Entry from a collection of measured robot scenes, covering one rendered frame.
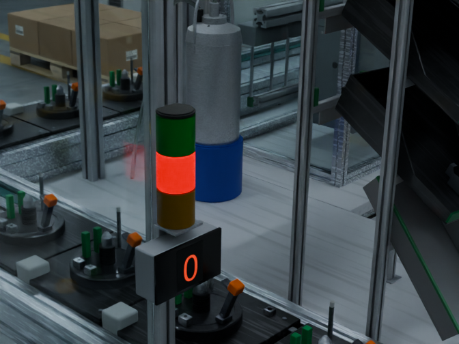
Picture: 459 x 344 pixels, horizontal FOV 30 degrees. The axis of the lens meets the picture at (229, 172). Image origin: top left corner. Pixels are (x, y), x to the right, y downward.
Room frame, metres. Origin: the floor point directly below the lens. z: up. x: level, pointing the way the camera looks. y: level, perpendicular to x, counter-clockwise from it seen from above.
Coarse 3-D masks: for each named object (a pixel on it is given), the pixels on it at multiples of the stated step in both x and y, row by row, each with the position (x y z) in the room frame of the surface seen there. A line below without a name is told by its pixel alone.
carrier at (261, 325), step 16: (192, 288) 1.29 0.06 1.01; (208, 288) 1.26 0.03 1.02; (224, 288) 1.36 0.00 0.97; (176, 304) 1.26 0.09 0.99; (192, 304) 1.26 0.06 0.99; (208, 304) 1.24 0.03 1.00; (240, 304) 1.27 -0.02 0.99; (256, 304) 1.30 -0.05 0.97; (176, 320) 1.22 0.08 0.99; (192, 320) 1.20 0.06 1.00; (208, 320) 1.22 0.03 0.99; (224, 320) 1.20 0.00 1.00; (240, 320) 1.23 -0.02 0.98; (256, 320) 1.25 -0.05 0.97; (272, 320) 1.25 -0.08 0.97; (288, 320) 1.25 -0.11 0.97; (176, 336) 1.19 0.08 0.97; (192, 336) 1.18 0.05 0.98; (208, 336) 1.18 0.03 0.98; (224, 336) 1.19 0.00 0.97; (240, 336) 1.20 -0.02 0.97; (256, 336) 1.20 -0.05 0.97; (272, 336) 1.20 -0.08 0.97
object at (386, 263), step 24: (312, 0) 1.36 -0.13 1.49; (408, 0) 1.24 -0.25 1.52; (312, 24) 1.36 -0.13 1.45; (408, 24) 1.25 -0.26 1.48; (312, 48) 1.36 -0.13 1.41; (408, 48) 1.25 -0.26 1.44; (312, 72) 1.37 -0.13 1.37; (312, 96) 1.37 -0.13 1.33; (312, 120) 1.37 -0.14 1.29; (384, 144) 1.25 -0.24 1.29; (384, 168) 1.25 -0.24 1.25; (384, 192) 1.25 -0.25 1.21; (384, 216) 1.24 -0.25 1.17; (384, 240) 1.24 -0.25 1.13; (384, 264) 1.25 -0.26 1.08; (288, 288) 1.37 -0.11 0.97; (384, 288) 1.25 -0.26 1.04
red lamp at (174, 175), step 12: (156, 156) 1.01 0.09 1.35; (192, 156) 1.01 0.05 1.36; (156, 168) 1.01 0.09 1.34; (168, 168) 0.99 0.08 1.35; (180, 168) 0.99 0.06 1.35; (192, 168) 1.01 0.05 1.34; (156, 180) 1.01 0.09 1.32; (168, 180) 0.99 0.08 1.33; (180, 180) 0.99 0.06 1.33; (192, 180) 1.01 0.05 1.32; (168, 192) 0.99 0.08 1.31; (180, 192) 0.99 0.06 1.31
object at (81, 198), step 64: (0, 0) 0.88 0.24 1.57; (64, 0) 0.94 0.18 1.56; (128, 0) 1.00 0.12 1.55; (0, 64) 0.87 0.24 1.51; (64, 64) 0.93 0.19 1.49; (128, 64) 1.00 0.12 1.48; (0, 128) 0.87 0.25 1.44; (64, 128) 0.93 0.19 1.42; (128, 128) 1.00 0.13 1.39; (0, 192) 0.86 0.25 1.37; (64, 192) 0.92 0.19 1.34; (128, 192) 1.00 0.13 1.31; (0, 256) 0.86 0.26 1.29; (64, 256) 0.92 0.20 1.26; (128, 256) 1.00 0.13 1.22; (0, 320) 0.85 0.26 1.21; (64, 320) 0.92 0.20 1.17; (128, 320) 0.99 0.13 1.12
